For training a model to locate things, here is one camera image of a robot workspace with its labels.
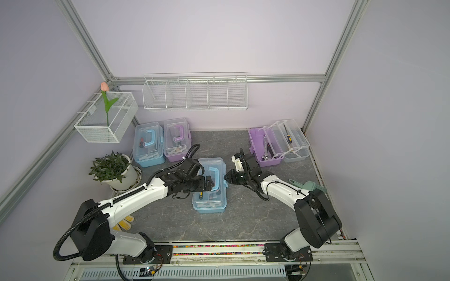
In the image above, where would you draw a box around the blue toolbox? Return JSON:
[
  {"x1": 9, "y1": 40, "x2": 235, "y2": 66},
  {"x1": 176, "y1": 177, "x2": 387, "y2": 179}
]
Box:
[
  {"x1": 191, "y1": 157, "x2": 228, "y2": 214},
  {"x1": 132, "y1": 122, "x2": 165, "y2": 167}
]

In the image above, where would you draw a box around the purple toolbox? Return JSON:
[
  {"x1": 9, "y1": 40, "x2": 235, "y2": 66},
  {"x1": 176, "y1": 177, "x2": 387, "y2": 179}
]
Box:
[
  {"x1": 248, "y1": 119, "x2": 310, "y2": 167},
  {"x1": 164, "y1": 118, "x2": 192, "y2": 162}
]

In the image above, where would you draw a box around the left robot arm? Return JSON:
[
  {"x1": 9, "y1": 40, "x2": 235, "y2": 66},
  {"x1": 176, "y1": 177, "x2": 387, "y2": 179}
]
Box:
[{"x1": 52, "y1": 158, "x2": 215, "y2": 270}]

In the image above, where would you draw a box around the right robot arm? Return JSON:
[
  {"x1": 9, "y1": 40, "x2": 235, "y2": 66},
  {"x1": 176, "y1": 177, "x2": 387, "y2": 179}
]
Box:
[{"x1": 224, "y1": 149, "x2": 342, "y2": 261}]

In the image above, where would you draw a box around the green dustpan brush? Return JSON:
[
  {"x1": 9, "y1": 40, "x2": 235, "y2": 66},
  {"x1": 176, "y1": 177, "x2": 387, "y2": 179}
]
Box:
[{"x1": 288, "y1": 179, "x2": 327, "y2": 194}]

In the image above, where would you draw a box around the potted green plant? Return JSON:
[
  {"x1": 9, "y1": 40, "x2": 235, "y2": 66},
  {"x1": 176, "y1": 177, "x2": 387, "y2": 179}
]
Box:
[{"x1": 89, "y1": 151, "x2": 140, "y2": 193}]

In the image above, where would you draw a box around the yellow rubber glove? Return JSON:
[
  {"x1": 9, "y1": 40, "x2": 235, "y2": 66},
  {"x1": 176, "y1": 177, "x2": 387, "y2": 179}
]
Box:
[{"x1": 112, "y1": 215, "x2": 135, "y2": 231}]

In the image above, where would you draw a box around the pink artificial tulip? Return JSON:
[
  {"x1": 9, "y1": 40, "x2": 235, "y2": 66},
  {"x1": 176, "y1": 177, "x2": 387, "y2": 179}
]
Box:
[{"x1": 100, "y1": 82, "x2": 118, "y2": 126}]

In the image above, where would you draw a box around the white wire wall shelf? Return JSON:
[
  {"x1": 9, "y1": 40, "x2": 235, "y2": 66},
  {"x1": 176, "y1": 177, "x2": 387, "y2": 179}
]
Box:
[{"x1": 142, "y1": 72, "x2": 248, "y2": 111}]

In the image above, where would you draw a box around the white mesh wall basket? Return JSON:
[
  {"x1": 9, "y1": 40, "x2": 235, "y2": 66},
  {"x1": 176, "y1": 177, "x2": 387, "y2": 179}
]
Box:
[{"x1": 74, "y1": 91, "x2": 138, "y2": 144}]

